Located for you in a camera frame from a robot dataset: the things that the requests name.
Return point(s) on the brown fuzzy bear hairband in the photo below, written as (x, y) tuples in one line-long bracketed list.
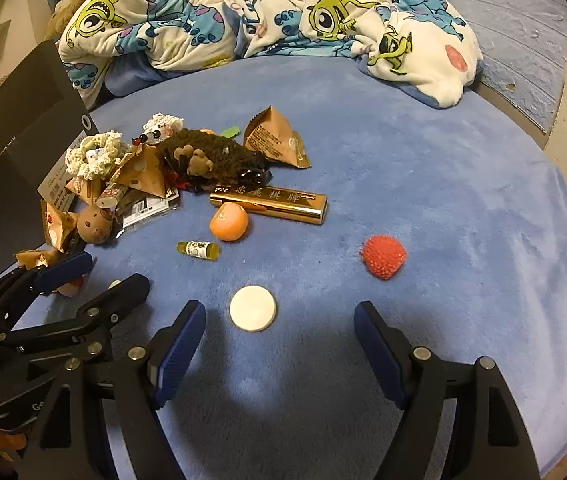
[(196, 161)]

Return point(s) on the brown plush teddy bear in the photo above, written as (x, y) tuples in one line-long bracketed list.
[(60, 17)]

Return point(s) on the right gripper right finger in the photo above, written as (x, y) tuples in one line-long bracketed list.
[(489, 439)]

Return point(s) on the blue bed sheet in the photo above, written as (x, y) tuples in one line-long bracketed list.
[(479, 208)]

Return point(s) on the cream lace scrunchie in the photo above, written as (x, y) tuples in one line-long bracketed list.
[(96, 157)]

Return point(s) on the orange round capsule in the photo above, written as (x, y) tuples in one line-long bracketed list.
[(230, 222)]

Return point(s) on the small yellow oil bottle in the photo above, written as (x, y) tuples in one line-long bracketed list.
[(201, 250)]

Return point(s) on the brown triangular snack packet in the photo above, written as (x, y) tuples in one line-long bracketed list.
[(270, 133)]

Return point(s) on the dark open storage box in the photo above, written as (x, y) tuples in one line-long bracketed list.
[(41, 116)]

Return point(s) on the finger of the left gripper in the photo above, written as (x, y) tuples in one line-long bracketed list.
[(21, 286), (109, 308)]

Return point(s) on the white round disc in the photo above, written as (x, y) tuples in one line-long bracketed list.
[(253, 308)]

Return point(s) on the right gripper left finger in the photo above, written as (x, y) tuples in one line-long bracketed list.
[(70, 438)]

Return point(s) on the red spiky ball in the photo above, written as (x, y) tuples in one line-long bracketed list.
[(383, 256)]

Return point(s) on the brown doll head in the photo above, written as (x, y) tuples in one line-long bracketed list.
[(95, 225)]

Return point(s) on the gold rectangular lighter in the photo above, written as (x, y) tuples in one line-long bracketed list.
[(282, 203)]

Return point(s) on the monster print white duvet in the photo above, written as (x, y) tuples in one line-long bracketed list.
[(425, 47)]

